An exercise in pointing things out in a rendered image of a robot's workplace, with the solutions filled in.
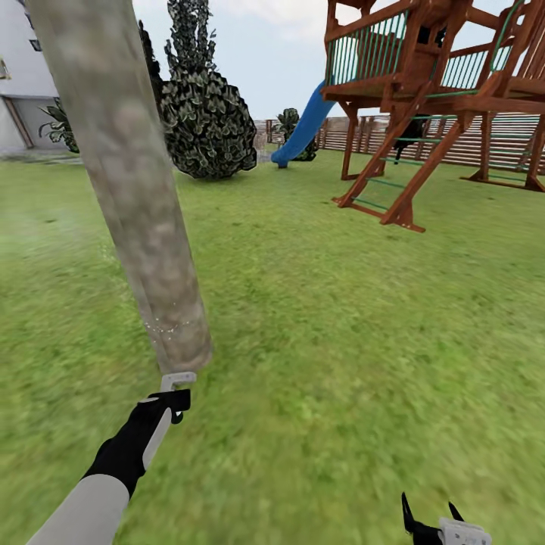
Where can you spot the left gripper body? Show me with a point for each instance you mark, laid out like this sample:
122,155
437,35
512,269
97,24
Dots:
181,399

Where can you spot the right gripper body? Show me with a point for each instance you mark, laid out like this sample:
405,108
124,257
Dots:
426,535

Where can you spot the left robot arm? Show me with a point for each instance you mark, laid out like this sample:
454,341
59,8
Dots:
92,512

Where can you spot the garden chair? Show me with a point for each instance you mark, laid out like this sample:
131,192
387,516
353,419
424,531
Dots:
260,142

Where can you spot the pesticide atomizer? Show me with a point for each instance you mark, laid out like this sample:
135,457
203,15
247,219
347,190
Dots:
177,417

